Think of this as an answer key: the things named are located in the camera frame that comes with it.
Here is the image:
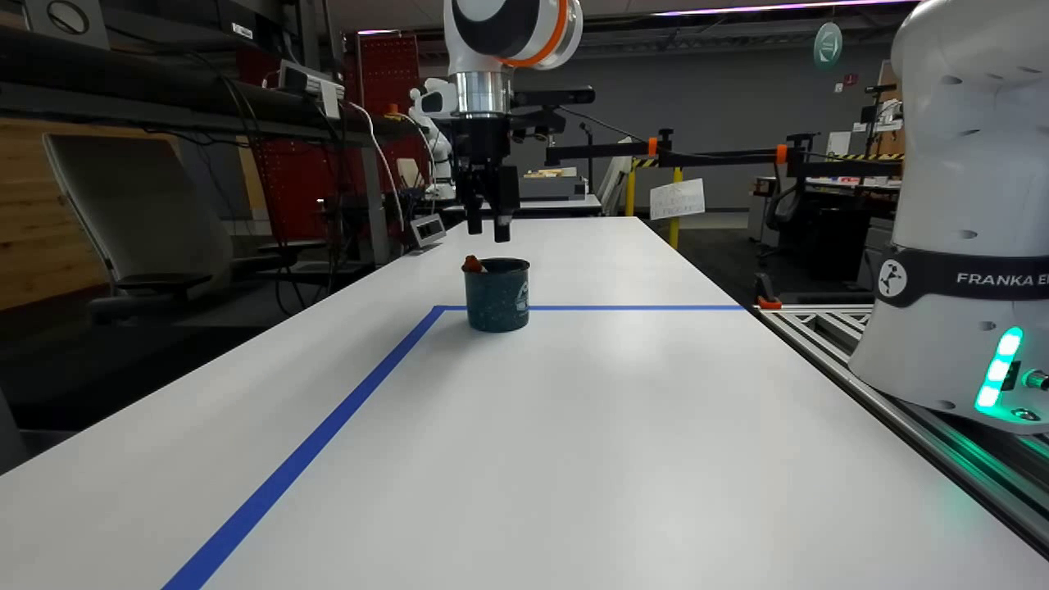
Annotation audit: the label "yellow post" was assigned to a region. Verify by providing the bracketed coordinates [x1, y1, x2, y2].
[666, 164, 689, 253]

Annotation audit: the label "light wooden panel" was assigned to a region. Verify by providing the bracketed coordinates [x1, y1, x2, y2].
[0, 115, 116, 316]

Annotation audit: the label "black boom arm orange joints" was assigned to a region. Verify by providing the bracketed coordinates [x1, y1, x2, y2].
[540, 129, 912, 180]

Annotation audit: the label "aluminium rail base frame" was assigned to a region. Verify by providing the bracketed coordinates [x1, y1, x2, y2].
[752, 302, 1049, 555]

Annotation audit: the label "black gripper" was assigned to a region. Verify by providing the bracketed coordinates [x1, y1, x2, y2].
[438, 107, 523, 247]

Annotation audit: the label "white cable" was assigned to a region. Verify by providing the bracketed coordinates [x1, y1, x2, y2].
[344, 99, 392, 225]

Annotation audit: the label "blue tape line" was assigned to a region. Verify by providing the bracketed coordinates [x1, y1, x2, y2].
[160, 302, 748, 590]

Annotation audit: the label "red metal cabinet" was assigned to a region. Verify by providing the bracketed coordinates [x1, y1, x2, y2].
[253, 25, 425, 247]

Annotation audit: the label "round green white sign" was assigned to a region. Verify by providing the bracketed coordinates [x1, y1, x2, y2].
[810, 19, 849, 73]

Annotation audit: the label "white paper sign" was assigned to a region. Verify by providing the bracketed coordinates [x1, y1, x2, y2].
[647, 172, 710, 224]

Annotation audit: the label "dark blue mug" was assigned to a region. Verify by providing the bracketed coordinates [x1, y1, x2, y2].
[463, 257, 533, 337]

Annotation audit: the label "black machine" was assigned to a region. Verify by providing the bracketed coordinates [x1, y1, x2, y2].
[748, 171, 912, 302]

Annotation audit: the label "grey chair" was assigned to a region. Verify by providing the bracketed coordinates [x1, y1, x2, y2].
[38, 129, 238, 320]

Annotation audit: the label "white power box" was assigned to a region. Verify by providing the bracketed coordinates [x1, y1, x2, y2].
[276, 60, 348, 122]

